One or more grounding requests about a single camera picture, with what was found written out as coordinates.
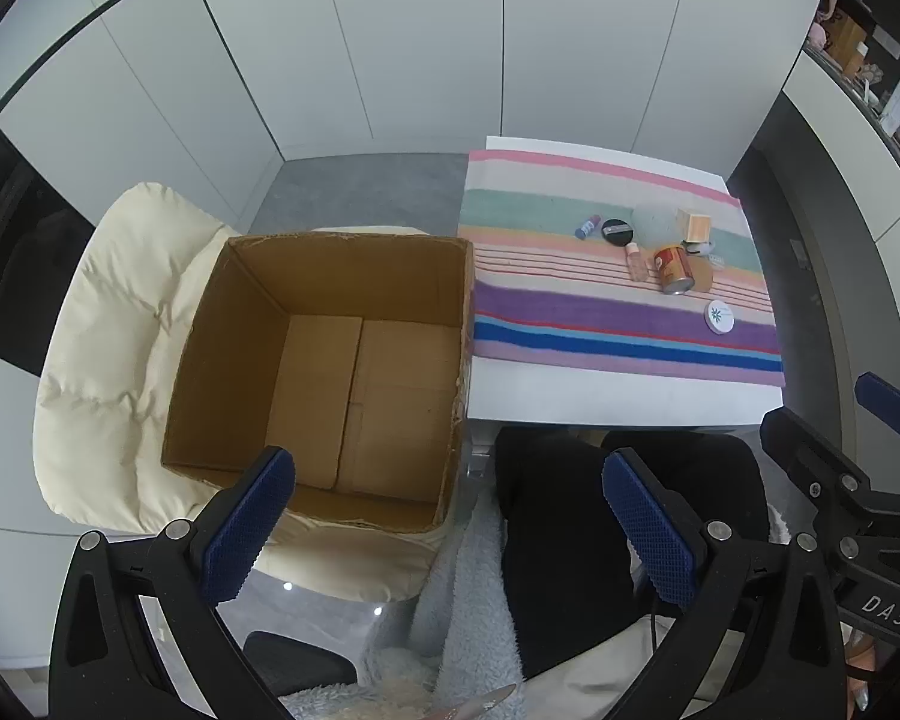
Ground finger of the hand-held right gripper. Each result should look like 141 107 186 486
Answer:
853 372 900 436
759 406 900 541

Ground peach cardboard carton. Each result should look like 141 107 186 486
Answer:
679 208 715 245

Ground person's legs in black pants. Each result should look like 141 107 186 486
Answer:
493 426 770 680

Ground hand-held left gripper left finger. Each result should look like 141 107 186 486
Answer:
49 446 297 720

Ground light fluffy robe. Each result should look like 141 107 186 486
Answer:
281 495 792 720

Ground striped multicolour cloth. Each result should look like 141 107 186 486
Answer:
457 148 787 388

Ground brown cardboard box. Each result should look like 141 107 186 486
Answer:
161 232 477 535

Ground person's right hand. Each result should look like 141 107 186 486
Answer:
840 626 890 713

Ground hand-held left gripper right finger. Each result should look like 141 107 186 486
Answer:
602 448 850 720

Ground dark glossy panel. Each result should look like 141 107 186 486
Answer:
0 86 97 377

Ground translucent plastic lid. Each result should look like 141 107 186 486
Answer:
631 202 682 250

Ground cream cushioned chair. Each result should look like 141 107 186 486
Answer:
34 181 451 602

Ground red gold can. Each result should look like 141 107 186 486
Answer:
652 243 695 295

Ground brown printed box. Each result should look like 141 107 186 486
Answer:
825 11 867 76

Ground white counter cabinet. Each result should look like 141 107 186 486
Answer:
724 37 900 503

